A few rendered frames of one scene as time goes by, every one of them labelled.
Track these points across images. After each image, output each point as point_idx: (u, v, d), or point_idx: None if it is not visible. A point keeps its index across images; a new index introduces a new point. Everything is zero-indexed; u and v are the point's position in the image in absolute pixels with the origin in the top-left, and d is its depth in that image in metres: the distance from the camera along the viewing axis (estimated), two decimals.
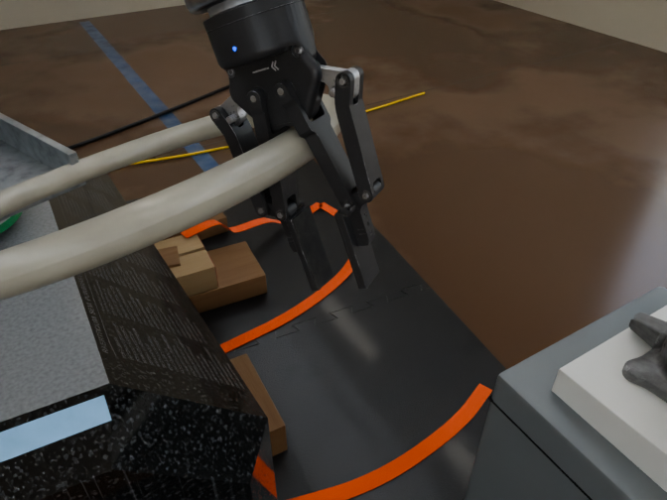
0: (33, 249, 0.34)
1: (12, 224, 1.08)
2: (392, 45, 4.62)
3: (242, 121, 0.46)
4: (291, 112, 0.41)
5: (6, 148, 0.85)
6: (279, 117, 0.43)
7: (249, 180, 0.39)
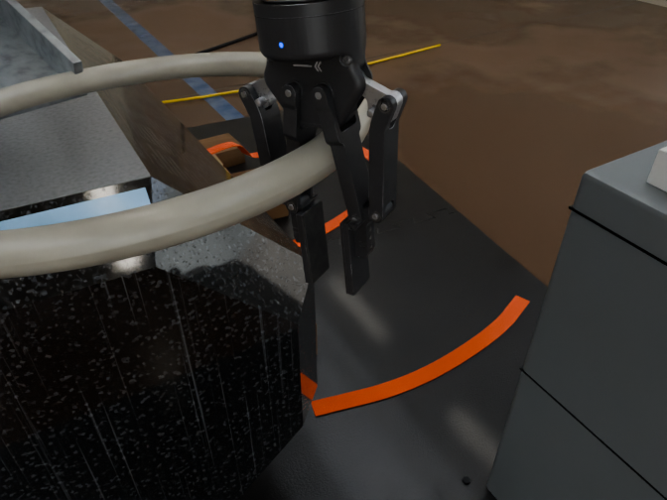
0: (37, 241, 0.33)
1: None
2: (405, 5, 4.53)
3: (271, 104, 0.44)
4: (324, 118, 0.40)
5: (4, 29, 0.79)
6: (310, 116, 0.41)
7: (266, 199, 0.38)
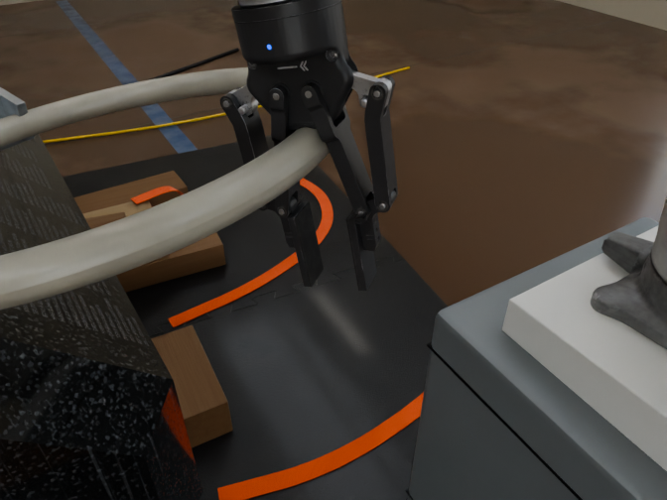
0: (37, 260, 0.31)
1: None
2: (379, 22, 4.44)
3: (253, 112, 0.44)
4: (316, 116, 0.40)
5: None
6: (300, 117, 0.41)
7: (268, 188, 0.37)
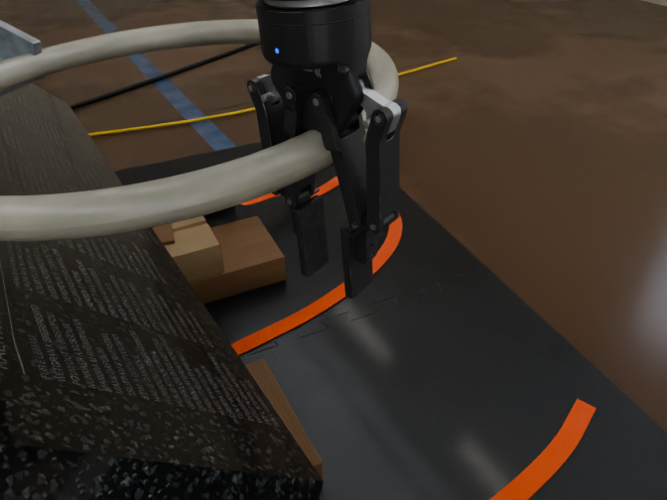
0: (223, 177, 0.37)
1: None
2: (414, 11, 4.15)
3: (278, 100, 0.44)
4: (322, 124, 0.39)
5: None
6: (311, 120, 0.40)
7: None
